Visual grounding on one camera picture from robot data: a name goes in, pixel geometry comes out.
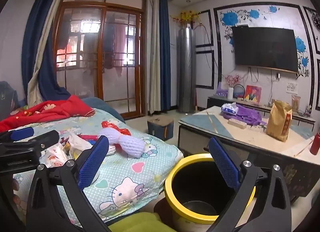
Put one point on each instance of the narrow blue curtain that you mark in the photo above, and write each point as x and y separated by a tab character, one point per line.
165	59

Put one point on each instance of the narrow beige curtain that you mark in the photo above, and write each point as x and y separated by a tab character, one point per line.
153	72

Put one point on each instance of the gold red flower decoration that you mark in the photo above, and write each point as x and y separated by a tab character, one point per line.
186	16

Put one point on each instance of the wide beige curtain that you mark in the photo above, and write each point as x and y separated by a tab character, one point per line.
53	22

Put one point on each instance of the white vase with red flowers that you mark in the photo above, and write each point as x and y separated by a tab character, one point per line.
230	93

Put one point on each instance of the person's green fleece clothing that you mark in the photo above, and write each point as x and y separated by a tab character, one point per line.
140	224

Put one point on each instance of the red floral cloth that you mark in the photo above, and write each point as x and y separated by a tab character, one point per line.
62	109

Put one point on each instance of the red plastic wrapper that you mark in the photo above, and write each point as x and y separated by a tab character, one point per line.
111	125

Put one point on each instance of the white red printed snack packet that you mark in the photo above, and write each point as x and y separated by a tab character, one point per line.
56	158

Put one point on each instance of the white plastic bag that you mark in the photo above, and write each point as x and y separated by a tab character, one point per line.
78	144

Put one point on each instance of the red bottle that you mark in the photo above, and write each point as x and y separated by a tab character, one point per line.
315	144

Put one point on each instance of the brown paper bag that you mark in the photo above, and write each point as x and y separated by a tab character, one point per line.
278	124

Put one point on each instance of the white blue tissue pack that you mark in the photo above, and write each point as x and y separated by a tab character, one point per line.
230	109

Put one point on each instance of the white power strip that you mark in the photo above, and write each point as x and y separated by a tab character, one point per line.
237	123

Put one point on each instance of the colourful picture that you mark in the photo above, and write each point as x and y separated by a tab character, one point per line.
252	94

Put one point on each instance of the clear snack bag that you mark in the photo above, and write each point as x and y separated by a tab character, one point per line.
296	103

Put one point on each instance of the wall-mounted television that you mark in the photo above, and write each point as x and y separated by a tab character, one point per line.
265	47

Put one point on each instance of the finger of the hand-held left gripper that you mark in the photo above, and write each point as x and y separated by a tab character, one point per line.
47	138
21	133

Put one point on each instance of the wide dark blue curtain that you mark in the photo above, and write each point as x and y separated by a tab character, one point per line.
32	47

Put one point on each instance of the person's left hand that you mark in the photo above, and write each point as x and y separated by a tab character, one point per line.
16	184

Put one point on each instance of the blue flower wall decal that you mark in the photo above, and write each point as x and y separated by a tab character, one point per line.
230	17

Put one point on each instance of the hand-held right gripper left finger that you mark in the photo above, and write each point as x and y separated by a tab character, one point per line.
92	164

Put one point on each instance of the white paper wall note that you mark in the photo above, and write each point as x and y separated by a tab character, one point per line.
292	88

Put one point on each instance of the yellow rimmed trash bin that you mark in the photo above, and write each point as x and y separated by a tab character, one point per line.
192	157

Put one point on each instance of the long red snack packet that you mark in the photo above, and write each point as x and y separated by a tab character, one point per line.
87	136

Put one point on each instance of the silver standing air conditioner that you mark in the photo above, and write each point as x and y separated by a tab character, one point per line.
186	72

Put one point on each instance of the blue storage stool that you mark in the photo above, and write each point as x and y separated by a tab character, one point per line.
160	129

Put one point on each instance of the wooden framed glass door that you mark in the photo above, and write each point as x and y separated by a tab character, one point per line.
82	77

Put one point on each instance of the dark grey bag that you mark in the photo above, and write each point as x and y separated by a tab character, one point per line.
7	97

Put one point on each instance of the purple card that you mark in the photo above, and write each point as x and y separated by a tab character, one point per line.
221	91

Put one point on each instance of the pale purple foam net sleeve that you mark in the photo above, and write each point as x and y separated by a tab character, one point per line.
132	147

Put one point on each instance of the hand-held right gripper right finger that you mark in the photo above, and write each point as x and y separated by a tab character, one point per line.
223	163

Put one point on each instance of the wall socket with charger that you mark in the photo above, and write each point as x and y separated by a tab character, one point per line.
277	75

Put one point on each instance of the cartoon cat printed blanket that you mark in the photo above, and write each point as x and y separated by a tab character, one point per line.
130	172

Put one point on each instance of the dark television cabinet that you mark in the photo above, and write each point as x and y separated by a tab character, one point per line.
213	102

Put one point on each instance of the marble top coffee table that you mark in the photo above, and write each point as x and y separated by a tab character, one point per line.
250	134

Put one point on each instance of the purple cloth bag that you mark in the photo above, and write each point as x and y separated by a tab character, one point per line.
247	113

